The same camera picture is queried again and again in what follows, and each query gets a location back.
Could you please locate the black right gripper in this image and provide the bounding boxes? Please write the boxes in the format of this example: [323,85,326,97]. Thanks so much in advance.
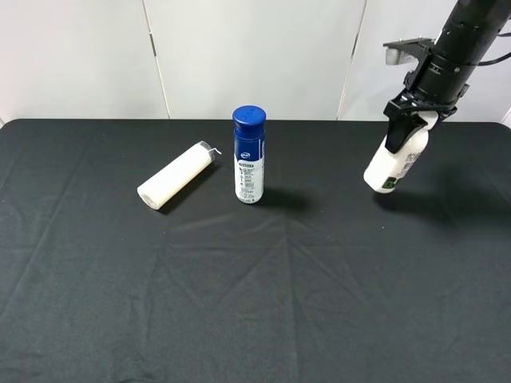
[383,89,458,152]

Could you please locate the white bottle green label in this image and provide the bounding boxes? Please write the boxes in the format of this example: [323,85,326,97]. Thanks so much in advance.
[363,112,438,194]

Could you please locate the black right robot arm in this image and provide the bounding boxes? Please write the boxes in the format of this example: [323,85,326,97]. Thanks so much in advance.
[384,0,510,153]

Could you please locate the blue capped white bottle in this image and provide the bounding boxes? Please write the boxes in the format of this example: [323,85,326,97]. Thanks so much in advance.
[232,105,267,204]

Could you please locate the black tablecloth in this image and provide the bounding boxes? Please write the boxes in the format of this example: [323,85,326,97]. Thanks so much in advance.
[1,120,510,382]

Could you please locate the white wrapped cylinder roll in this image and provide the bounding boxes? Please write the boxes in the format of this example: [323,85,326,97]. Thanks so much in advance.
[137,140,222,211]

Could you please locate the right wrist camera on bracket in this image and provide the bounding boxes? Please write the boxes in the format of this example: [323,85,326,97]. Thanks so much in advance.
[383,38,434,65]

